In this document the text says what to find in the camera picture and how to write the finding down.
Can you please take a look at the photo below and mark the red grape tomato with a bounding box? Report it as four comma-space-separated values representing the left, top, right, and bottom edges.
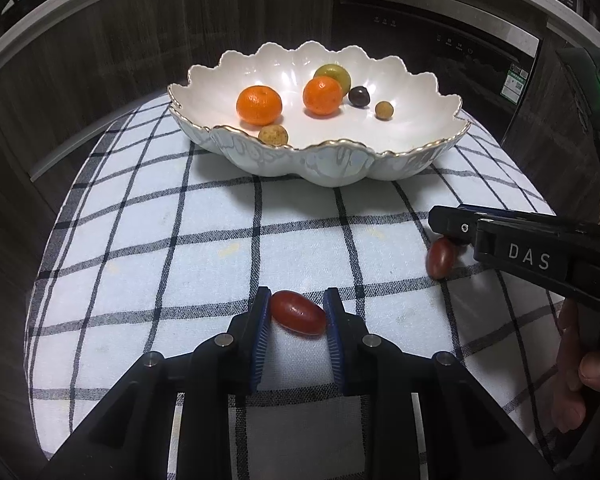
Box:
270, 290, 326, 337
426, 237, 457, 281

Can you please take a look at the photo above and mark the brown longan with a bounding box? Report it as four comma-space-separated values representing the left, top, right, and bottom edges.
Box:
375, 101, 394, 120
258, 124, 289, 146

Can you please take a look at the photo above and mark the dark plum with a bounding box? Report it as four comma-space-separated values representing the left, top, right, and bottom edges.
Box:
348, 86, 370, 108
454, 245, 474, 258

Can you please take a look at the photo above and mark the orange mandarin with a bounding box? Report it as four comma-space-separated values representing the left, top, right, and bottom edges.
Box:
302, 76, 342, 116
236, 86, 283, 126

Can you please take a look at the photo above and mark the green apple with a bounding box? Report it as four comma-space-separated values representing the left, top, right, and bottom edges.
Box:
314, 64, 351, 96

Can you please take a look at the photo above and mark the person right hand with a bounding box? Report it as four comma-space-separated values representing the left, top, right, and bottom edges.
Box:
552, 299, 600, 434

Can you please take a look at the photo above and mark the white checked tablecloth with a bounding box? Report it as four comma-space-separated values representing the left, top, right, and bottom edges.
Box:
26, 97, 560, 455

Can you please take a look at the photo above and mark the green energy label sticker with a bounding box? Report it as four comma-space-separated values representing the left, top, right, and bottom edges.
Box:
501, 63, 529, 104

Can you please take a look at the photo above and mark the white scalloped ceramic bowl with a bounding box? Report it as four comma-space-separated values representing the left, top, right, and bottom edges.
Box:
168, 40, 470, 188

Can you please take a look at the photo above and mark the built-in black dishwasher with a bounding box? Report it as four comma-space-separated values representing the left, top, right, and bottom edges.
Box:
330, 0, 541, 139

